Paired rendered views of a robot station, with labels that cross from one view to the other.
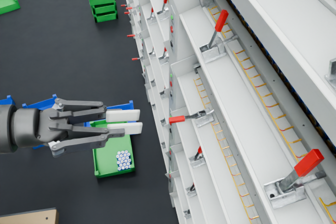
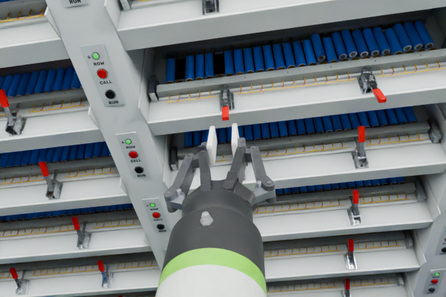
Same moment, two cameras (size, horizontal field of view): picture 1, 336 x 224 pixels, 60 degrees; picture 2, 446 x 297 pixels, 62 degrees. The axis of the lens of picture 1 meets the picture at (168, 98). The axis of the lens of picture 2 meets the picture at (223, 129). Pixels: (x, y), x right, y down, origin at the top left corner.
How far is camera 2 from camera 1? 0.57 m
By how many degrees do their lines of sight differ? 53
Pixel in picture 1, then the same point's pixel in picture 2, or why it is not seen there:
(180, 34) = (126, 59)
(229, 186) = (312, 92)
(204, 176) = not seen: hidden behind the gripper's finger
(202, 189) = (273, 174)
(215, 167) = (289, 100)
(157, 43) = (9, 199)
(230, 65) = not seen: outside the picture
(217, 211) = (302, 163)
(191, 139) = not seen: hidden behind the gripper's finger
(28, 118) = (220, 193)
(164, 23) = (32, 128)
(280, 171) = not seen: outside the picture
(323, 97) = not seen: outside the picture
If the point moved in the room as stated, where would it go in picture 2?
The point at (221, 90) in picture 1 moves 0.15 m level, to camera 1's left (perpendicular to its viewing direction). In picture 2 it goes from (263, 4) to (247, 44)
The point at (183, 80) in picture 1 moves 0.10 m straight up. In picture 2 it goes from (158, 116) to (144, 70)
